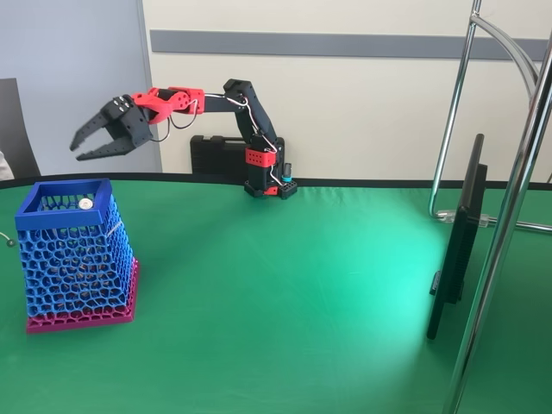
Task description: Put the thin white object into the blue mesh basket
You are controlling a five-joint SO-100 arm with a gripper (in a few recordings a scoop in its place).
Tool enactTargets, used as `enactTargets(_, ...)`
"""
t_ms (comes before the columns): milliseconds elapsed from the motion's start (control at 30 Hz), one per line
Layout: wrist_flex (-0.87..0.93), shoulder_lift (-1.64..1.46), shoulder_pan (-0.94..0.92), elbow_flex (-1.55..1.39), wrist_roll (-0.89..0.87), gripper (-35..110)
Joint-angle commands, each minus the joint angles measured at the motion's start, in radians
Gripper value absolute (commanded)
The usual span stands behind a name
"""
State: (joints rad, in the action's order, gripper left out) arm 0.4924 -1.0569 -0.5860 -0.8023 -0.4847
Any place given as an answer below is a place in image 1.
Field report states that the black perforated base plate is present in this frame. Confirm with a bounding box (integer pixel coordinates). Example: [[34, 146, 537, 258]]
[[243, 179, 300, 201]]

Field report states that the white red wrist servo cable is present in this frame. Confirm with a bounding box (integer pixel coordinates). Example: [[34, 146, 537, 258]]
[[150, 98, 200, 144]]

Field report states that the black flat light panel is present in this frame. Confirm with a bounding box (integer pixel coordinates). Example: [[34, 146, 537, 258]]
[[425, 133, 490, 342]]

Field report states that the white red elbow servo cable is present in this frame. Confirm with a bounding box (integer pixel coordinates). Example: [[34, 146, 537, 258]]
[[224, 94, 279, 154]]

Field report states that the clear plastic clip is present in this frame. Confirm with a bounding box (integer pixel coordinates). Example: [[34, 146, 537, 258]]
[[435, 208, 498, 229]]

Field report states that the green cloth with black rim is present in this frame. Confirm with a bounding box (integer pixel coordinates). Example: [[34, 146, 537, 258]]
[[0, 172, 552, 414]]

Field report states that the black plastic tool case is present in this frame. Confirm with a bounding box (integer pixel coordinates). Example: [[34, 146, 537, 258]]
[[190, 135, 286, 176]]

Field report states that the blue mesh basket, magenta base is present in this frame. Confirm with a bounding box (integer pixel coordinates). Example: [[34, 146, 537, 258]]
[[14, 178, 141, 335]]

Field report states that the chrome tube stand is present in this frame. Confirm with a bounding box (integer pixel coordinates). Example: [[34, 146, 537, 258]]
[[427, 0, 552, 414]]

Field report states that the dark chair back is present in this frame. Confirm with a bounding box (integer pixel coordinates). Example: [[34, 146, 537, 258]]
[[0, 77, 42, 181]]

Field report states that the grey wall rail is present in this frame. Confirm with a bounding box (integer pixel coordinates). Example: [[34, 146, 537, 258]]
[[149, 28, 549, 62]]

